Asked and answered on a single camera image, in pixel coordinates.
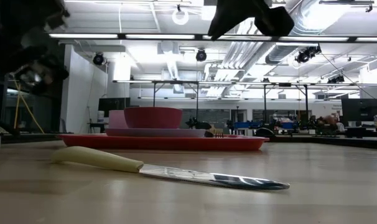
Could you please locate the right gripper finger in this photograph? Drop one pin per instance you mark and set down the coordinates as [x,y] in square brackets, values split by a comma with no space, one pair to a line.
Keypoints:
[275,21]
[232,15]

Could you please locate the pink plastic cup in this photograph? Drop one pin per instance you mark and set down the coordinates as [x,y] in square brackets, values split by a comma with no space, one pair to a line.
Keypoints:
[115,119]

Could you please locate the red plastic bowl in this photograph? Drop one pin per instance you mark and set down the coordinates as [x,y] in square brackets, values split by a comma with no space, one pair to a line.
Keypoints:
[152,117]

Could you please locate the lilac plastic plate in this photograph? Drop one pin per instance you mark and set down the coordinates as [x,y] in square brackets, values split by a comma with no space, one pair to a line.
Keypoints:
[157,132]

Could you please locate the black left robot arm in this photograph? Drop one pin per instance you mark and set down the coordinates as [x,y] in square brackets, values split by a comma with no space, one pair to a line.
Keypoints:
[17,18]

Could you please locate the black distant robot arm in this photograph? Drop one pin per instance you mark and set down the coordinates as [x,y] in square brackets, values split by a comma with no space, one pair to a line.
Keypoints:
[198,124]

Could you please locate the red plastic tray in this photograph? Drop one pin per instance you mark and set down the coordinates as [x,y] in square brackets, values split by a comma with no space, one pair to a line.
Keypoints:
[160,143]

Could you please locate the white jar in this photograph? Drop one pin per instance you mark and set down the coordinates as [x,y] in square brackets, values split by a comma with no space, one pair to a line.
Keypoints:
[100,116]

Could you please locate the black computer monitor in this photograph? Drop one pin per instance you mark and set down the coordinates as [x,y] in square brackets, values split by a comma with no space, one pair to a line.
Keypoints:
[361,109]
[114,104]

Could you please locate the blue storage bin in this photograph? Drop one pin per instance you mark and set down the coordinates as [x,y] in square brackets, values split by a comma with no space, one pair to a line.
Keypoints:
[246,125]

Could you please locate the black domed object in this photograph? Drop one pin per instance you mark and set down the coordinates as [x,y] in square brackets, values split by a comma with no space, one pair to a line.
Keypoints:
[264,133]

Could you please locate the brown cardboard boxes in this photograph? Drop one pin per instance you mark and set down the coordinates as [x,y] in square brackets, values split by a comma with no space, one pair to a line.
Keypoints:
[218,128]

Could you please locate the long ceiling light rail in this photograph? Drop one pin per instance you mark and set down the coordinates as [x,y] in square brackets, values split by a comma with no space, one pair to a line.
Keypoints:
[160,36]

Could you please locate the black metal workstation frame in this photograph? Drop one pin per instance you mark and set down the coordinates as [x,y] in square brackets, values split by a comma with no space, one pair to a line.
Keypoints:
[306,99]
[176,82]

